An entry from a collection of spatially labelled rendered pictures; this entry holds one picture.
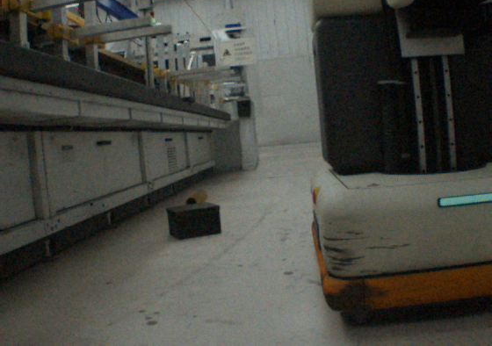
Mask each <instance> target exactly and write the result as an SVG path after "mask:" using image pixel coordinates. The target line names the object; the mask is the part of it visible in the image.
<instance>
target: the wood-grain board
mask: <svg viewBox="0 0 492 346"><path fill-rule="evenodd" d="M49 26H50V24H49V23H46V24H44V25H42V26H41V27H42V34H47V28H48V27H49ZM26 28H27V30H28V31H30V32H34V33H37V34H38V35H39V33H38V31H39V26H38V25H37V24H36V25H35V24H32V23H31V22H30V23H29V22H28V21H27V24H26ZM98 58H101V59H103V60H105V61H110V62H111V63H114V64H116V65H119V66H120V67H122V68H123V67H124V68H128V69H130V70H132V71H133V72H136V73H138V74H143V75H146V69H144V70H142V69H141V65H140V64H137V63H136V62H134V61H131V60H130V61H129V60H128V59H126V58H125V57H123V56H120V55H118V54H115V53H113V52H111V51H109V50H108V49H106V50H105V49H98Z"/></svg>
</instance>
